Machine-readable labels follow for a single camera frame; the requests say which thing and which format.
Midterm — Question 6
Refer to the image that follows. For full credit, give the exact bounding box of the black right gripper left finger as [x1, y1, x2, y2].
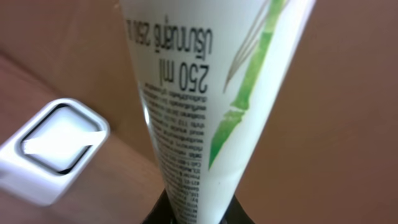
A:
[141, 190, 177, 224]

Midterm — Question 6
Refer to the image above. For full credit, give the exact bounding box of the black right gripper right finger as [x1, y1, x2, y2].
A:
[220, 195, 254, 224]

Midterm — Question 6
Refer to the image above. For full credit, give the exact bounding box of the white tube gold cap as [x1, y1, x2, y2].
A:
[121, 0, 315, 223]

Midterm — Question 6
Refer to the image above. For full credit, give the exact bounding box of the white barcode scanner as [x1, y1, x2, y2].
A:
[1, 98, 110, 207]

